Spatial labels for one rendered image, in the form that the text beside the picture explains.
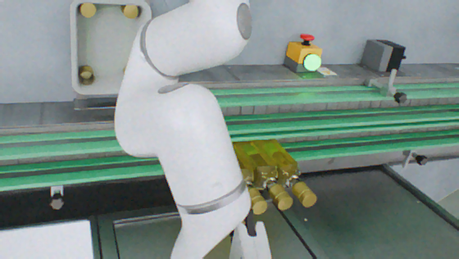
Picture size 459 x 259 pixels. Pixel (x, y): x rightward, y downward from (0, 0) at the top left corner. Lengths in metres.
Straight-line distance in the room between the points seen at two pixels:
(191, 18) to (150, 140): 0.14
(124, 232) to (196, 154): 0.53
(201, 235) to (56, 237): 0.51
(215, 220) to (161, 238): 0.48
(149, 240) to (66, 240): 0.17
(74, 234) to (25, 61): 0.41
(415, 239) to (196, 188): 0.83
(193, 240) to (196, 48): 0.21
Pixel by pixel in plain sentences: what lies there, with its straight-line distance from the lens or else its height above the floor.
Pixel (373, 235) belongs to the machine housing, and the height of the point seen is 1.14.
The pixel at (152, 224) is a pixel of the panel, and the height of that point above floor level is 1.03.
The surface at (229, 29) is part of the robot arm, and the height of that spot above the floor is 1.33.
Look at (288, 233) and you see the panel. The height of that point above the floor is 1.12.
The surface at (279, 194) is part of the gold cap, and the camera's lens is 0.85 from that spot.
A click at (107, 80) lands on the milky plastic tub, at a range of 0.99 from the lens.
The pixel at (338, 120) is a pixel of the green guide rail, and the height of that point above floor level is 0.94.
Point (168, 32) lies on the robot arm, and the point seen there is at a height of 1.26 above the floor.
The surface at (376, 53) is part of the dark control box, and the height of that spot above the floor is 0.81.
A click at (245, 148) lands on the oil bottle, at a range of 0.95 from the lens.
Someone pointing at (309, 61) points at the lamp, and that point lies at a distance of 1.11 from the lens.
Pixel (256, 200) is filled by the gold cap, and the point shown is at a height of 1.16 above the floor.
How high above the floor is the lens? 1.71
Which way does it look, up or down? 59 degrees down
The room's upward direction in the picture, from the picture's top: 143 degrees clockwise
